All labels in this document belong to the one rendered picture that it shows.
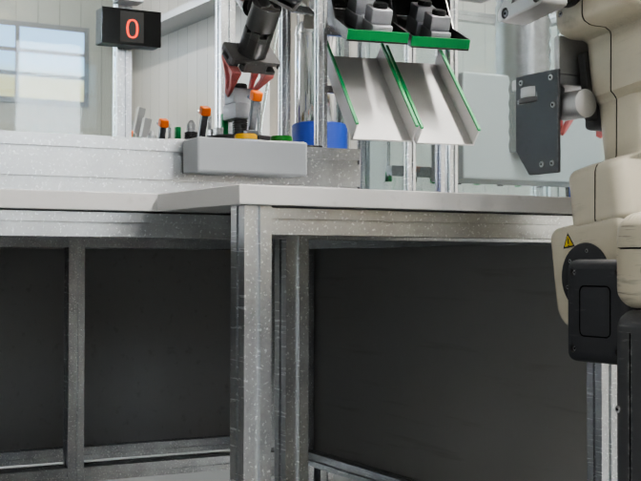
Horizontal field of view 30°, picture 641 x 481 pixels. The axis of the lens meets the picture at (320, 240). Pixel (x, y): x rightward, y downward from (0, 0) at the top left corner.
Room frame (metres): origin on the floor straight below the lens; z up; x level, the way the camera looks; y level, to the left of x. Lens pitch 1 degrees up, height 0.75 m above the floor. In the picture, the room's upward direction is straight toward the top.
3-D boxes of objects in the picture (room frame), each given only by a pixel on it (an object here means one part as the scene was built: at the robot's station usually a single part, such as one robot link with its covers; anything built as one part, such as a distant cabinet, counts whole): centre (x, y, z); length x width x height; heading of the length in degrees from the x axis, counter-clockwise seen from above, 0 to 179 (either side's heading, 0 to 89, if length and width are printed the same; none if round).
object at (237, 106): (2.34, 0.16, 1.06); 0.08 x 0.04 x 0.07; 28
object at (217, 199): (2.25, -0.09, 0.84); 0.90 x 0.70 x 0.03; 120
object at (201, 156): (2.11, 0.13, 0.93); 0.21 x 0.07 x 0.06; 118
